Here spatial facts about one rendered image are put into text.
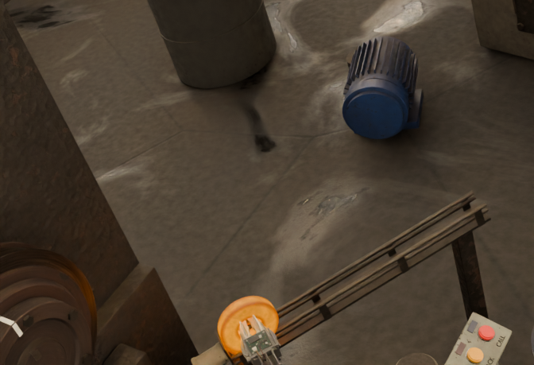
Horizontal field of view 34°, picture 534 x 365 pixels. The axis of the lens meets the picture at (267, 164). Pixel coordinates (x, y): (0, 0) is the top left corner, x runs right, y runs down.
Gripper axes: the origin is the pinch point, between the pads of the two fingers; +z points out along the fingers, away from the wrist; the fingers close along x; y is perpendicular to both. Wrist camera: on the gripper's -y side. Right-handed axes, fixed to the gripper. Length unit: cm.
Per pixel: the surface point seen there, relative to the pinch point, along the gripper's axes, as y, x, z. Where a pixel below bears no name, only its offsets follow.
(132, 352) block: -7.1, 29.4, 10.5
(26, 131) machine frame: 48, 27, 43
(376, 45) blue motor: -93, -113, 147
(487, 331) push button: -17, -54, -25
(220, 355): -16.4, 9.5, 3.2
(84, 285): 23.5, 30.6, 14.1
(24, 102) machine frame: 54, 25, 46
